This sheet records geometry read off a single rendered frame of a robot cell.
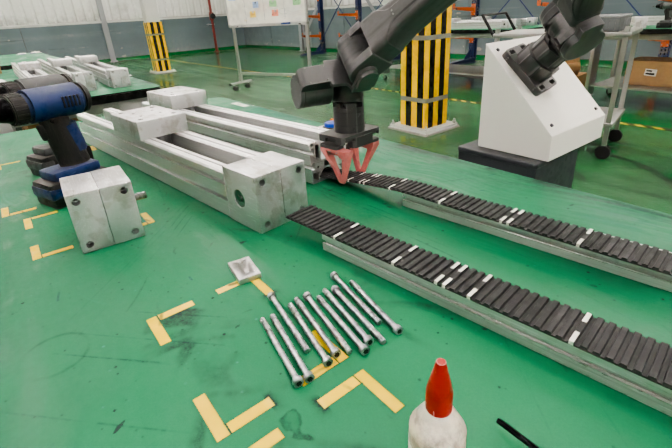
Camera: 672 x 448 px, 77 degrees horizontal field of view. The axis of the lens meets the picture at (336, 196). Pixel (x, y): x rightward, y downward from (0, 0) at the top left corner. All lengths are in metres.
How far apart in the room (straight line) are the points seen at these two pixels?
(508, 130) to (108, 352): 0.85
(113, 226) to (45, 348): 0.23
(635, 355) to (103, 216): 0.68
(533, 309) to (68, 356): 0.48
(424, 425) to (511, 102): 0.80
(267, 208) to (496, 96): 0.59
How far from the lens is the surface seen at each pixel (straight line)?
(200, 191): 0.82
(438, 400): 0.29
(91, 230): 0.74
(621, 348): 0.46
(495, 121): 1.04
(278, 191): 0.68
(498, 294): 0.48
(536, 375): 0.46
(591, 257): 0.63
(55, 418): 0.49
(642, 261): 0.61
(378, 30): 0.68
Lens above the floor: 1.09
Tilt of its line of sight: 24 degrees down
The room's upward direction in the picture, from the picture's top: 4 degrees counter-clockwise
